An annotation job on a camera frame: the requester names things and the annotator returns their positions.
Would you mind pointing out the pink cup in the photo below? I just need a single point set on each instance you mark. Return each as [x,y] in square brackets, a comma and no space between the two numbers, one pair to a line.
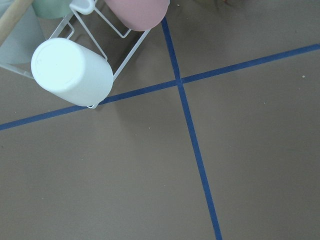
[139,15]

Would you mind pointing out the white cup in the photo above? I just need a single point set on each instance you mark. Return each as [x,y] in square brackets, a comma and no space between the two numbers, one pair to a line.
[72,72]

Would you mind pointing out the green cup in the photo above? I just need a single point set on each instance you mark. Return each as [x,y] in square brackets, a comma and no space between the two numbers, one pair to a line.
[51,9]

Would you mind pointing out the light grey cup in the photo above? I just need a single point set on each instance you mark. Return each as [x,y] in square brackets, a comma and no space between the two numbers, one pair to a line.
[27,35]

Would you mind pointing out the white wire cup rack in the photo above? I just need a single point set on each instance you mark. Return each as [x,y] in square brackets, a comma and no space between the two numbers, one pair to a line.
[20,94]

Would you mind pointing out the wooden rack handle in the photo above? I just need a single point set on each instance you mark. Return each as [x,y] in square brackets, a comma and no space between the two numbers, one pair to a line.
[12,16]

